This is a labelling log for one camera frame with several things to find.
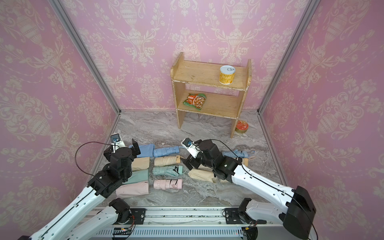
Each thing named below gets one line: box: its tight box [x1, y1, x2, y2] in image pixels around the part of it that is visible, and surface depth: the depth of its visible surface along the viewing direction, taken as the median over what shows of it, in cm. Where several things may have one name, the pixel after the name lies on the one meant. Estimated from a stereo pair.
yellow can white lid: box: [219, 65, 236, 85], surface depth 74 cm
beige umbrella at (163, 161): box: [154, 155, 181, 167], surface depth 91 cm
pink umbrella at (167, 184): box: [153, 179, 183, 190], surface depth 83 cm
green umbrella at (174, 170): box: [152, 165, 183, 177], surface depth 87 cm
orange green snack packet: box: [183, 93, 206, 111], surface depth 99 cm
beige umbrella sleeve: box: [188, 165, 216, 183], surface depth 85 cm
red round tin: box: [235, 120, 249, 134], surface depth 108 cm
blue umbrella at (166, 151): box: [153, 146, 180, 157], surface depth 96 cm
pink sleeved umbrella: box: [115, 181, 150, 199], surface depth 81 cm
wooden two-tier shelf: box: [170, 52, 252, 138], surface depth 86 cm
